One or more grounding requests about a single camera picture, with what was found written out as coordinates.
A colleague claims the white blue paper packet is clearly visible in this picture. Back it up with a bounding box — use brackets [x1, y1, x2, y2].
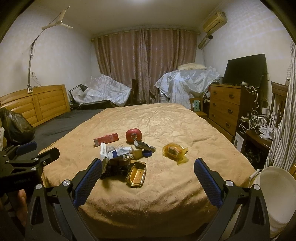
[100, 143, 132, 160]

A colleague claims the gold cigarette pack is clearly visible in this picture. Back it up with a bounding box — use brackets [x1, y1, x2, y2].
[126, 162, 147, 188]

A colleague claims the yellow sponge block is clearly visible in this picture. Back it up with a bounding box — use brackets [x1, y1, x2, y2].
[132, 149, 143, 160]

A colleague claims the white trash bucket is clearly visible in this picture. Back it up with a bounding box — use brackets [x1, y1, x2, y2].
[248, 166, 295, 238]

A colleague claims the black garbage bag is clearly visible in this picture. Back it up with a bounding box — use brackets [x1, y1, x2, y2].
[1, 108, 35, 146]

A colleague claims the tan bed cover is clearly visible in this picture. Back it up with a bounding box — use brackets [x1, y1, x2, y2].
[42, 104, 254, 240]

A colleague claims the red flat box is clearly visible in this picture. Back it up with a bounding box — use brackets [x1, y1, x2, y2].
[93, 133, 119, 147]

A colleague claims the wooden headboard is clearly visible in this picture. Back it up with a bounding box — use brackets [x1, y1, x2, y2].
[1, 84, 70, 127]

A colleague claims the yellow plastic wrapped item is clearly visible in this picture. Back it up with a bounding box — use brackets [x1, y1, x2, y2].
[163, 143, 188, 165]

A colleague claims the dark wooden side table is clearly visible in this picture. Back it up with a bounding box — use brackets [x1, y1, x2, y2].
[233, 130, 272, 169]

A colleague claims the black desk lamp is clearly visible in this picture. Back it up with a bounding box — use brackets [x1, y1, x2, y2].
[68, 84, 88, 109]

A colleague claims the dark striped cigarette pack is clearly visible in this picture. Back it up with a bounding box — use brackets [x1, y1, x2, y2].
[134, 140, 156, 153]

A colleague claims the red apple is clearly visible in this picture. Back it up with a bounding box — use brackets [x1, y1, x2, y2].
[125, 128, 142, 144]

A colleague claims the blue bottle cap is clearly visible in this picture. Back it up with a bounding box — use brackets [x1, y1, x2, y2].
[142, 150, 153, 158]

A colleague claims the striped cloth cover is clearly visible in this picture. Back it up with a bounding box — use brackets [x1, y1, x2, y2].
[264, 42, 295, 171]

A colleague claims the small wooden chair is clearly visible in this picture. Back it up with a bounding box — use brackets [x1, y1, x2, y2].
[190, 98, 208, 120]

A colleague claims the wooden chest of drawers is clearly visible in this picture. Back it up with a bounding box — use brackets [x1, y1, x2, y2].
[209, 84, 256, 137]

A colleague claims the silver plastic sheet left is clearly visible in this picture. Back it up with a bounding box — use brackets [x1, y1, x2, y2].
[79, 74, 131, 106]

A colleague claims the silver plastic sheet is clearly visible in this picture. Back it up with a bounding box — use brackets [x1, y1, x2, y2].
[79, 74, 131, 106]
[154, 67, 220, 109]

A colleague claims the silver plastic sheet right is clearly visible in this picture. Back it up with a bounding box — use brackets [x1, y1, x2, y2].
[154, 67, 220, 109]

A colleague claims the black television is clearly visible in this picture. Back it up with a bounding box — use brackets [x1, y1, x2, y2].
[222, 54, 267, 88]

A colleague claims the white ceiling fan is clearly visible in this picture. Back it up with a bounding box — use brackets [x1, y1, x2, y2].
[42, 7, 73, 31]

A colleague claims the pink-brown curtain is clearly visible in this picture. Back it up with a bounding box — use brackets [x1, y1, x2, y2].
[92, 28, 198, 103]

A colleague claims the tangle of white cables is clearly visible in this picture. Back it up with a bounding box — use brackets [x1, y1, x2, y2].
[238, 85, 275, 135]

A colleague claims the wall air conditioner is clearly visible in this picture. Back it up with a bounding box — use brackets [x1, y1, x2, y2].
[203, 11, 227, 34]

